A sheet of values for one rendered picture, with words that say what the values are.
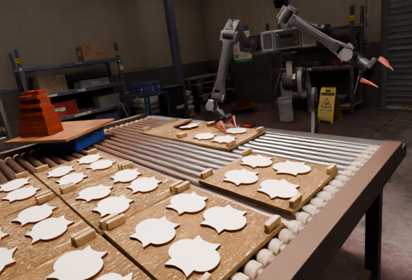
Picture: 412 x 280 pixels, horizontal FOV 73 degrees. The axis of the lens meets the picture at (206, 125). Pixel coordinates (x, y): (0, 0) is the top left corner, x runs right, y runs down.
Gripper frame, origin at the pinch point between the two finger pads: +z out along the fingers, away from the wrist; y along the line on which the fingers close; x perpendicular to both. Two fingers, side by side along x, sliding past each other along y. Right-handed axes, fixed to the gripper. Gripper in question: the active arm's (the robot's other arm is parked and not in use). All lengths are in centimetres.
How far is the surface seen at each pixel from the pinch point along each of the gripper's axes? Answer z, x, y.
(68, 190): -3, 3, -96
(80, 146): -42, 54, -69
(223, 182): 28, -36, -55
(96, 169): -11, 14, -79
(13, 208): -6, 8, -115
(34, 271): 23, -31, -117
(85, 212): 11, -15, -97
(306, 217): 49, -63, -56
